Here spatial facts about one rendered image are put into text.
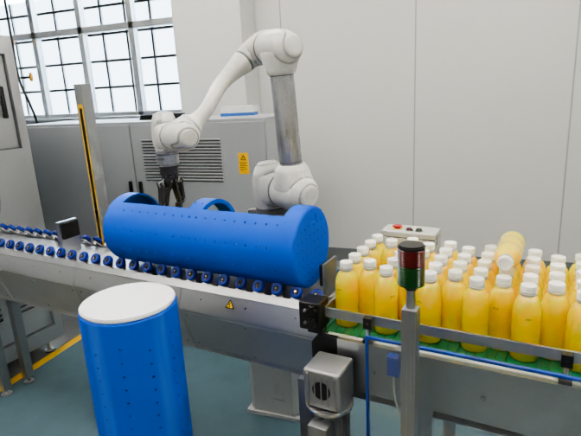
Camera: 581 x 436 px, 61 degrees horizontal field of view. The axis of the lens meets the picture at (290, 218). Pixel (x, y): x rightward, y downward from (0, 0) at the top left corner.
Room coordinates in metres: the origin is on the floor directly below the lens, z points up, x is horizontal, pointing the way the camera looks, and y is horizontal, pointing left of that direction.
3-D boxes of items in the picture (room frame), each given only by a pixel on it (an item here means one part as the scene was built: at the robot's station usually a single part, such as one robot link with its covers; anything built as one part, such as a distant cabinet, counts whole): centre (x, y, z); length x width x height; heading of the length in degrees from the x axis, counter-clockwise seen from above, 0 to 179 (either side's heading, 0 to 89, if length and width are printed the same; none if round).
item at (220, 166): (3.91, 1.06, 0.72); 2.15 x 0.54 x 1.45; 69
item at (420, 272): (1.09, -0.28, 1.18); 0.06 x 0.06 x 0.05
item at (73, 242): (2.24, 1.04, 1.00); 0.10 x 0.04 x 0.15; 151
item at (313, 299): (1.40, -0.06, 0.95); 0.10 x 0.07 x 0.10; 151
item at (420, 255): (1.09, -0.28, 1.23); 0.06 x 0.06 x 0.04
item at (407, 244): (1.09, -0.28, 1.18); 0.06 x 0.06 x 0.16
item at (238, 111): (3.60, 0.32, 1.48); 0.24 x 0.12 x 0.08; 77
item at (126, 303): (1.38, 0.50, 1.03); 0.28 x 0.28 x 0.01
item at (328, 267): (1.59, -0.12, 0.99); 0.10 x 0.02 x 0.12; 151
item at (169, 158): (1.99, 0.48, 1.38); 0.09 x 0.09 x 0.06
